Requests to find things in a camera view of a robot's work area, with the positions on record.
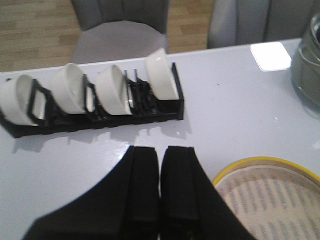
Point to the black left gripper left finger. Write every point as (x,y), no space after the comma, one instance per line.
(124,205)

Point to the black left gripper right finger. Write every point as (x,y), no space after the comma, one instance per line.
(190,206)

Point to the bamboo steamer drawer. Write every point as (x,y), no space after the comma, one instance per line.
(275,199)

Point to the black bowl rack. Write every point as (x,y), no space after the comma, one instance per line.
(49,118)

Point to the white bowl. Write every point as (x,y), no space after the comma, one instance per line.
(68,90)
(111,90)
(14,99)
(161,78)

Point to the left grey chair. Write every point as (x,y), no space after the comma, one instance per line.
(119,29)

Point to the grey chair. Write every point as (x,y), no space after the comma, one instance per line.
(119,29)
(242,22)

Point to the grey-green electric pot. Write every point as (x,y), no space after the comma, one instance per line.
(305,68)

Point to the right grey chair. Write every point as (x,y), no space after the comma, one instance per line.
(242,22)

